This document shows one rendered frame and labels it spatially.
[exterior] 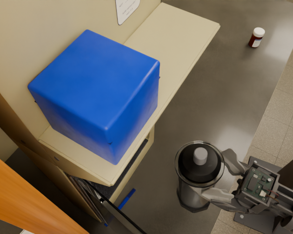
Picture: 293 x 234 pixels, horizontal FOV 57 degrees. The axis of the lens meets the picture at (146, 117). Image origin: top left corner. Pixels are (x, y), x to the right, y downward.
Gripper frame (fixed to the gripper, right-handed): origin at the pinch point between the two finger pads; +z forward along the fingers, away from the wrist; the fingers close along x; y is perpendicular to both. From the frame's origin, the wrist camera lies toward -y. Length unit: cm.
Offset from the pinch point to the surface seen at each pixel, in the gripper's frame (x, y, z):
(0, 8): 15, 44, 18
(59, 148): 18.4, 28.0, 15.3
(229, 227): -26, -124, -28
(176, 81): 1.7, 27.7, 8.0
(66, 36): 9.4, 37.2, 18.6
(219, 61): -60, -30, 15
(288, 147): -99, -125, -45
